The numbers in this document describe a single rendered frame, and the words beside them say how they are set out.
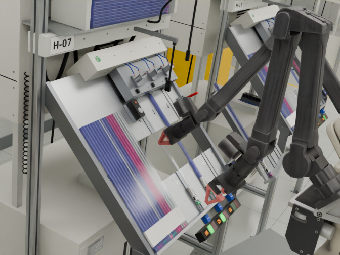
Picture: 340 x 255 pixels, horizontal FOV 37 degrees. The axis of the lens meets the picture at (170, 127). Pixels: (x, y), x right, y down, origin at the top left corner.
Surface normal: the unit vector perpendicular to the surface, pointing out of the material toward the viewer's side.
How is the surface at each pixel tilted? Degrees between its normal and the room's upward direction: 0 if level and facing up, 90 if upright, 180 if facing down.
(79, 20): 90
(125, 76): 43
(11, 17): 90
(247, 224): 0
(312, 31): 90
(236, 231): 0
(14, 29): 90
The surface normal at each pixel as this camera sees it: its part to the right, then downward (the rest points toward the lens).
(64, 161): 0.14, -0.90
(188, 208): 0.67, -0.44
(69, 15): -0.52, 0.29
